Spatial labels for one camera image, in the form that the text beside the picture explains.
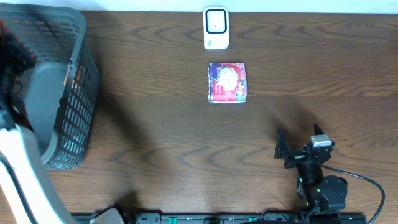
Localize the red purple tissue pack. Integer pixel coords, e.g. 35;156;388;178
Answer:
208;63;248;104

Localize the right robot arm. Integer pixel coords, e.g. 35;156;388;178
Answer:
274;124;348;223

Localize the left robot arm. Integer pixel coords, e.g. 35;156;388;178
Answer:
1;19;123;223

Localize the white barcode scanner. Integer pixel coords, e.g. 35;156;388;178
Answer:
203;7;230;50

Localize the grey plastic mesh basket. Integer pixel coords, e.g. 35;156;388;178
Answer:
1;3;100;170

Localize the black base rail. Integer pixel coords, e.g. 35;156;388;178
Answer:
73;212;368;224

